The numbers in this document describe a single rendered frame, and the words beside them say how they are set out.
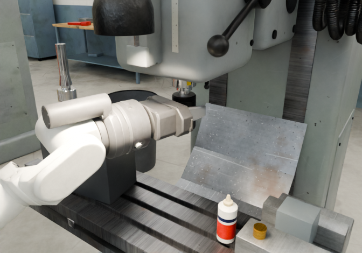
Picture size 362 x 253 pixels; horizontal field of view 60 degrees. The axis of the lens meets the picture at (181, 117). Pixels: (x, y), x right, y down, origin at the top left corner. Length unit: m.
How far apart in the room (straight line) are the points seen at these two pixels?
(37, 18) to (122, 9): 7.47
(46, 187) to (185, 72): 0.25
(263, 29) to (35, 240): 1.98
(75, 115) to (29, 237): 1.91
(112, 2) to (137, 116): 0.21
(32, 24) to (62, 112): 7.33
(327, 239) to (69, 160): 0.46
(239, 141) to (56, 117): 0.63
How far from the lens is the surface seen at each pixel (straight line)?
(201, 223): 0.77
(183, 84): 0.58
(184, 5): 0.48
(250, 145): 0.96
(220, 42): 0.42
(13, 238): 2.38
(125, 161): 0.84
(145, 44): 0.48
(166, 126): 0.55
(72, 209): 0.85
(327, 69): 0.89
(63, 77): 0.84
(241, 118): 0.98
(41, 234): 2.34
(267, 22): 0.63
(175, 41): 0.49
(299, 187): 1.02
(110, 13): 0.37
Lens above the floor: 1.44
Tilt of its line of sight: 21 degrees down
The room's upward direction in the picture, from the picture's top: straight up
